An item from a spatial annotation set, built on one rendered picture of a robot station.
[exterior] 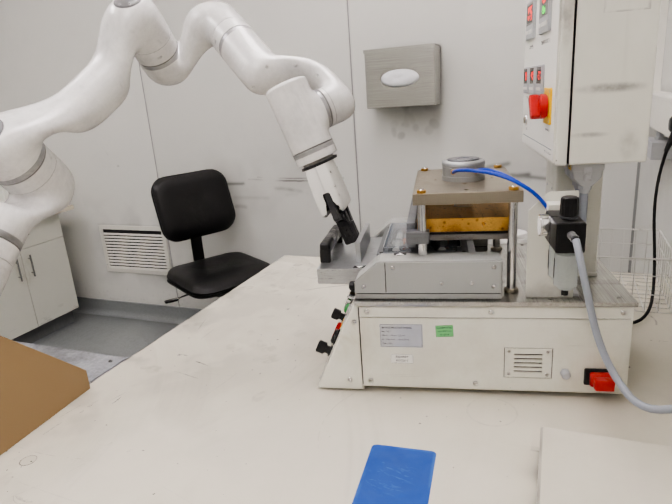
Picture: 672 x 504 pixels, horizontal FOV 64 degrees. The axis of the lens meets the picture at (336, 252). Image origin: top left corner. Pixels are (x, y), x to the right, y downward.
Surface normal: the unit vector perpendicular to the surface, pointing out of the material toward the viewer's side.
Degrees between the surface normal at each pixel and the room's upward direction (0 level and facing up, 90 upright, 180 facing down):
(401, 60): 90
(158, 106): 90
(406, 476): 0
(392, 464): 0
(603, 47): 90
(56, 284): 90
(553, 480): 0
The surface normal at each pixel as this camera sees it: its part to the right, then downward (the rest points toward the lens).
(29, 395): 0.96, 0.02
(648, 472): -0.07, -0.96
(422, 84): -0.37, 0.29
